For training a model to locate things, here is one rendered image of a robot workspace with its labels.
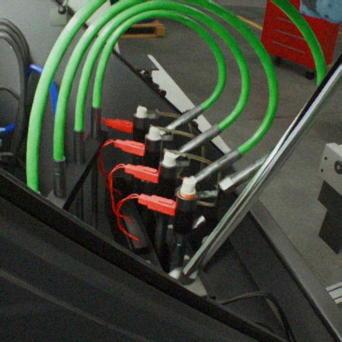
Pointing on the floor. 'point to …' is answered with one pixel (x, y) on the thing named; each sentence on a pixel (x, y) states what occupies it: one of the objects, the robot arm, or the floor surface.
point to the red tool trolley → (294, 36)
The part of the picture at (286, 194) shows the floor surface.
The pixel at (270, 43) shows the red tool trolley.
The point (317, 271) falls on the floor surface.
